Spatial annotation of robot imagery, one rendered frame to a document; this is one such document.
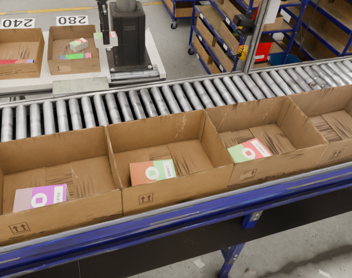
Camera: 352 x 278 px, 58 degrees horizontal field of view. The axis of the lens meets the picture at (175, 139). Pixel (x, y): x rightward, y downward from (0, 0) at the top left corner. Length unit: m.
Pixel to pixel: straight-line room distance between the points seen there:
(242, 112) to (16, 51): 1.45
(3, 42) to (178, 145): 1.42
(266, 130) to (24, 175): 1.02
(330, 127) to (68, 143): 1.17
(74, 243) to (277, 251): 1.43
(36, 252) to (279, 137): 1.06
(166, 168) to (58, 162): 0.42
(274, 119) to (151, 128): 0.59
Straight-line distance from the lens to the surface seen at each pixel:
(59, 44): 2.24
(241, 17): 1.91
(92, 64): 1.94
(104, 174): 1.25
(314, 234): 2.37
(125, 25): 1.85
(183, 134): 1.34
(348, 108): 1.77
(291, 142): 1.49
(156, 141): 1.32
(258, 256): 2.15
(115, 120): 1.64
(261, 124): 1.51
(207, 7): 3.31
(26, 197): 1.17
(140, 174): 1.16
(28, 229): 1.11
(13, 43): 2.31
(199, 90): 1.87
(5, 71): 1.99
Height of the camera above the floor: 1.88
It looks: 47 degrees down
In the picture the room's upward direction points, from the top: 6 degrees clockwise
